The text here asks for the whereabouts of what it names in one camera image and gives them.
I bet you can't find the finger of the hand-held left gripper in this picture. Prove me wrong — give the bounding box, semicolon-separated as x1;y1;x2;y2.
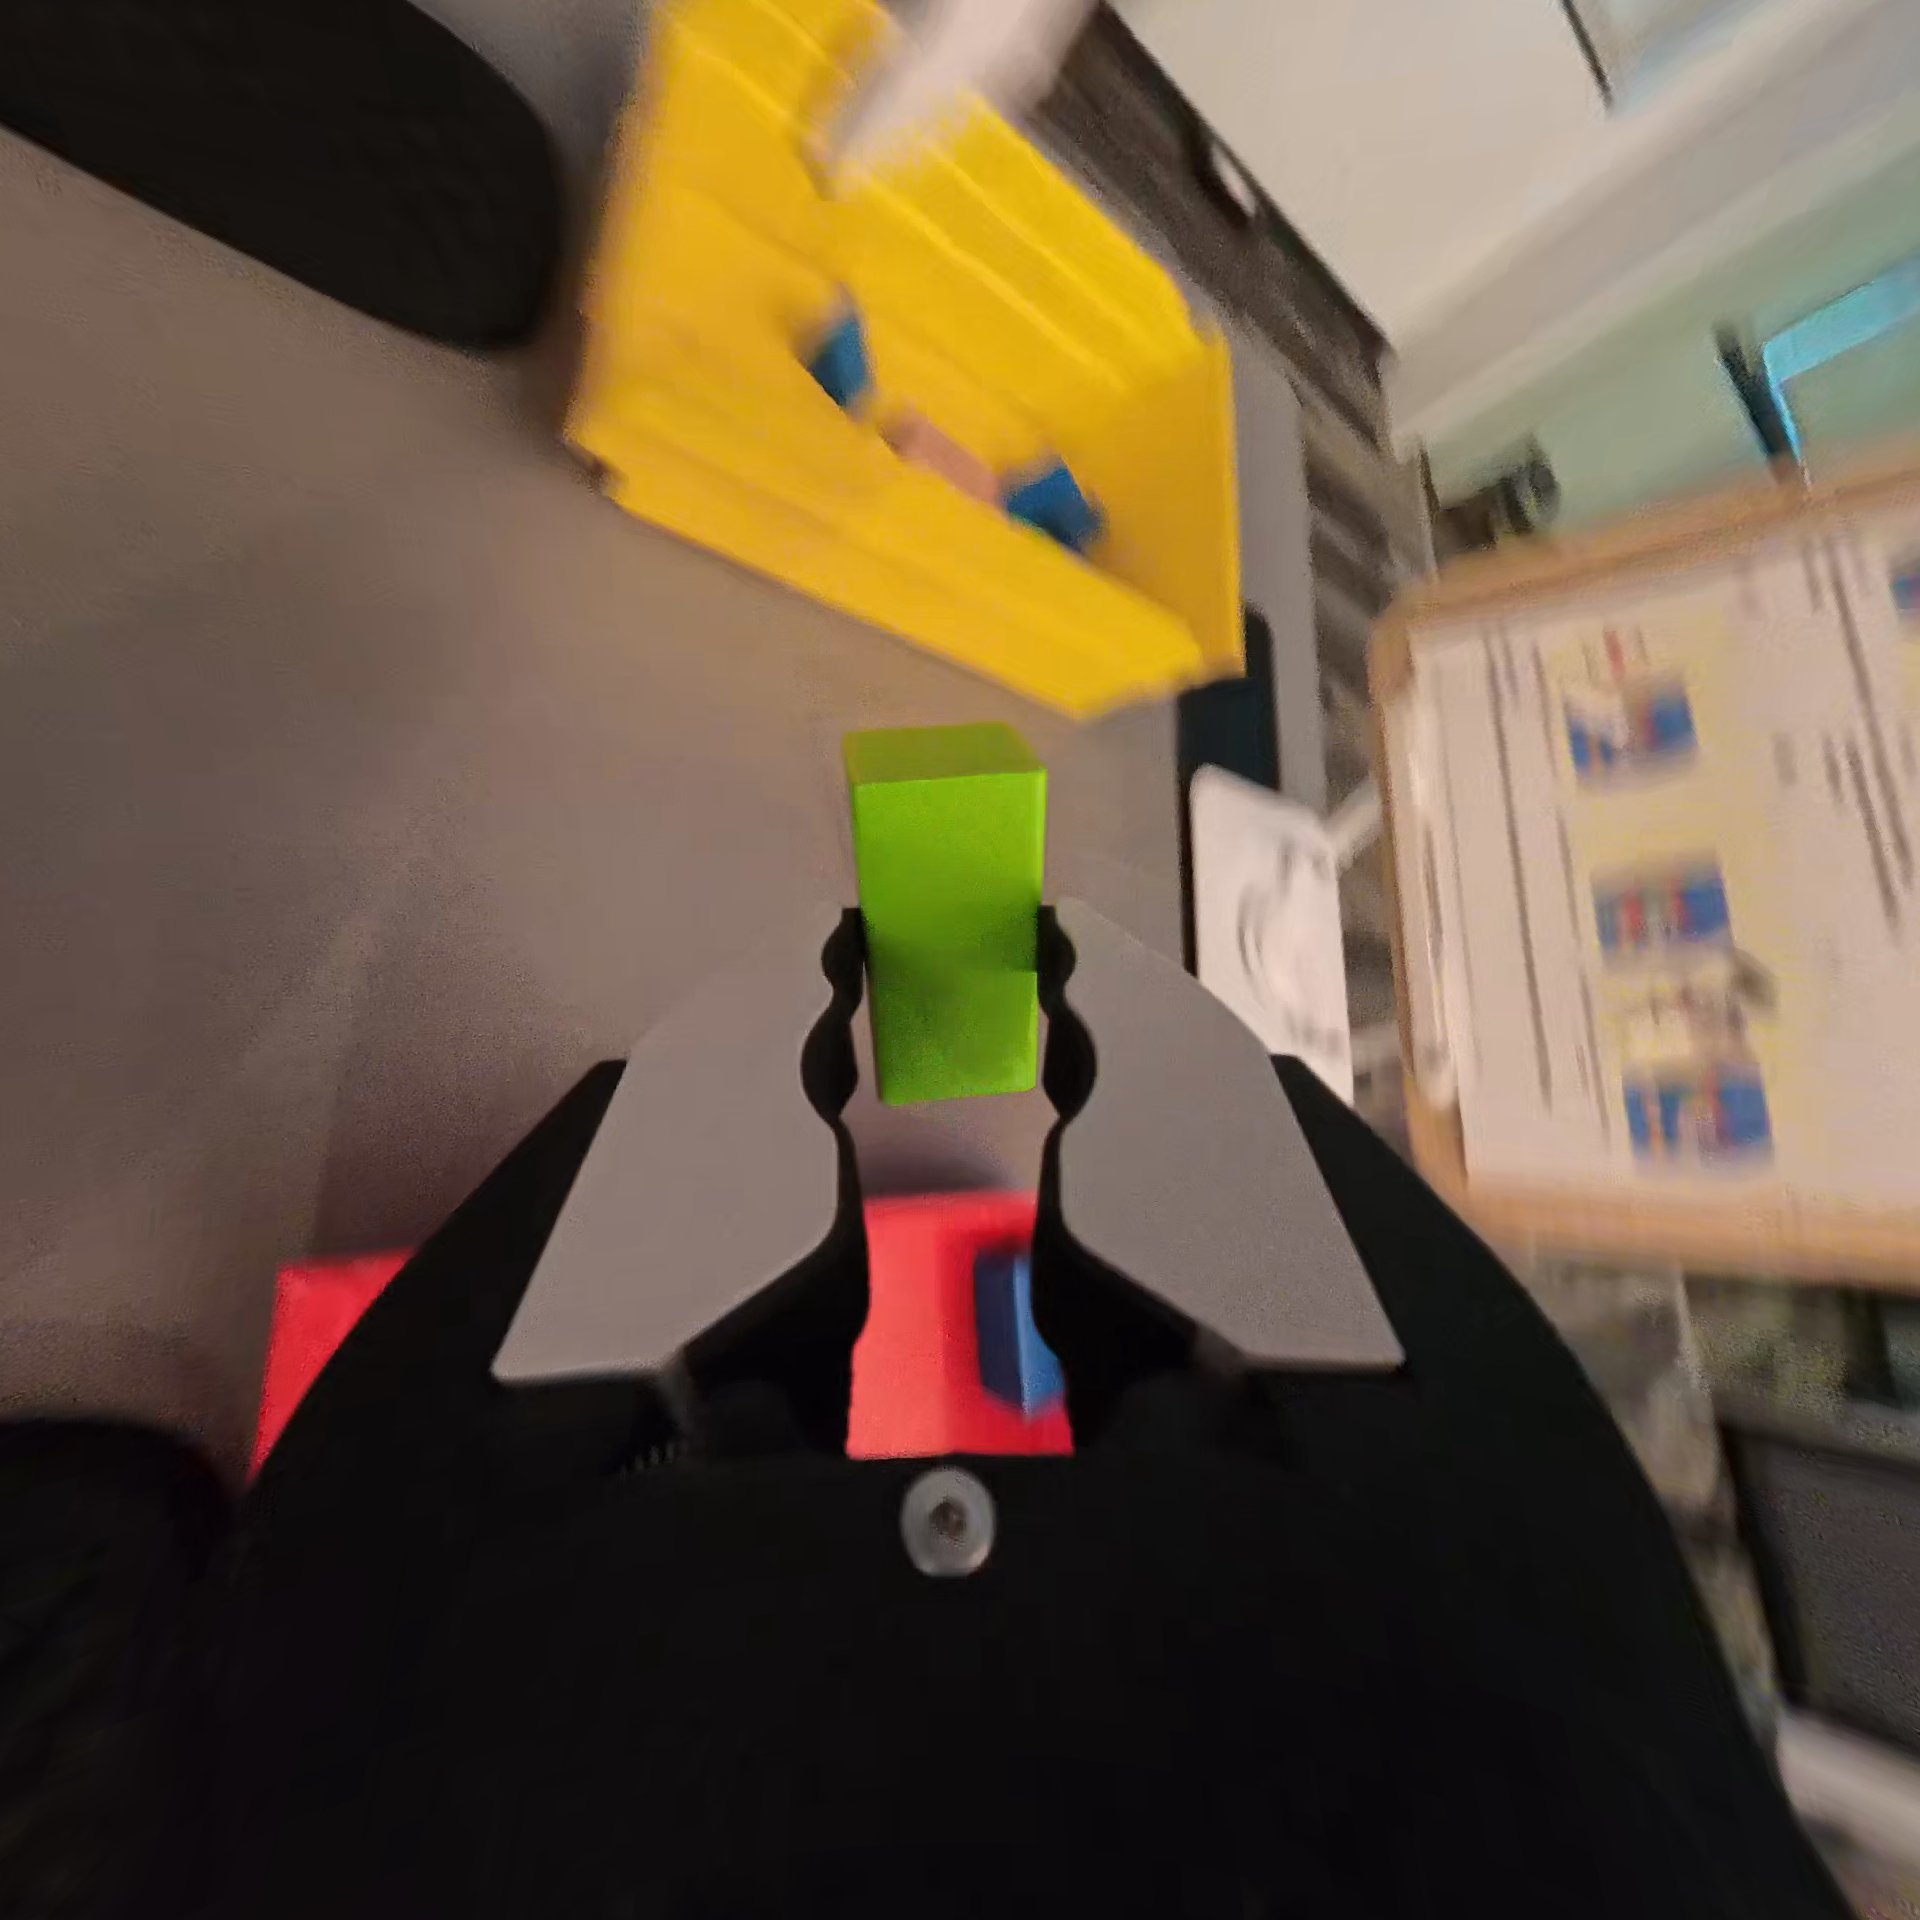
809;0;1092;177

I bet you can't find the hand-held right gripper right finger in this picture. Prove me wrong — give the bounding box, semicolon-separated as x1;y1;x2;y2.
1036;896;1411;1432

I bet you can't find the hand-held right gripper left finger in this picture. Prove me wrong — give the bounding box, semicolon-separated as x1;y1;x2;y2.
490;901;873;1440

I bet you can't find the red plastic bin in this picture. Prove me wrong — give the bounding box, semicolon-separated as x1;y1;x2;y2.
248;1190;1076;1489

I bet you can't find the beige long wooden block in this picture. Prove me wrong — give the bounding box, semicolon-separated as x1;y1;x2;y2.
882;413;1001;507

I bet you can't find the green wooden block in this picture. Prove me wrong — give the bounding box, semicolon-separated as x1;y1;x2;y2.
838;722;1050;1110

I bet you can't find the yellow plastic bin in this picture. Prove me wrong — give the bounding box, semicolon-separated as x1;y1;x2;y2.
563;0;1251;725

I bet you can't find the clear glass dish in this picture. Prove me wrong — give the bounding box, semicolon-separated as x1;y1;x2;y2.
1233;832;1345;1058

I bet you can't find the framed instruction board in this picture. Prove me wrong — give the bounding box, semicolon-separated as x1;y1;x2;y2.
1364;461;1920;1297

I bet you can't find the printed instruction sheet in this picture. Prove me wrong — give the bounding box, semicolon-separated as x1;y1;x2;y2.
1411;507;1920;1204

